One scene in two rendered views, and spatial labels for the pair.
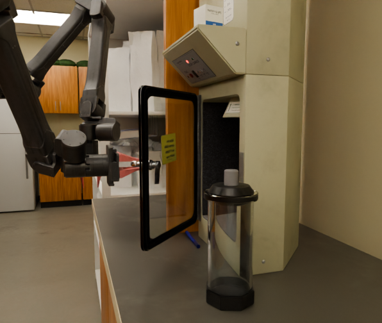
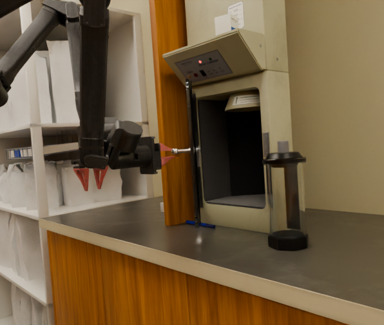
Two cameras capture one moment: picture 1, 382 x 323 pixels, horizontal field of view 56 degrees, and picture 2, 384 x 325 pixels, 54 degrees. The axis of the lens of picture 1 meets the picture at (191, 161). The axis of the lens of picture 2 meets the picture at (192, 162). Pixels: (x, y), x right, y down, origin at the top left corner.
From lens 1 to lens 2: 54 cm
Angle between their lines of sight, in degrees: 25
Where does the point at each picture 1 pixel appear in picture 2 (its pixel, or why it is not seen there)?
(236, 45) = (259, 47)
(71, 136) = (129, 126)
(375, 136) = (325, 121)
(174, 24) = (162, 31)
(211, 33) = (246, 35)
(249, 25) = (265, 31)
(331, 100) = not seen: hidden behind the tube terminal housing
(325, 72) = not seen: hidden behind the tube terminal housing
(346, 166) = (301, 149)
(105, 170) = (149, 158)
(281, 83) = (285, 78)
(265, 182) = not seen: hidden behind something
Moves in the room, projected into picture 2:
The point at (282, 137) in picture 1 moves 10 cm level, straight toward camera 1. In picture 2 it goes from (288, 120) to (304, 117)
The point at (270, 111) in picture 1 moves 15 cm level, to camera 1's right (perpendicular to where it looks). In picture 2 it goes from (281, 99) to (320, 98)
